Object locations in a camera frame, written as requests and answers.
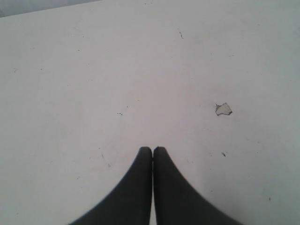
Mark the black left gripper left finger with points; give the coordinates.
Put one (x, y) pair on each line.
(129, 203)

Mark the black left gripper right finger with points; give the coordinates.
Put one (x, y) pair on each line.
(176, 201)

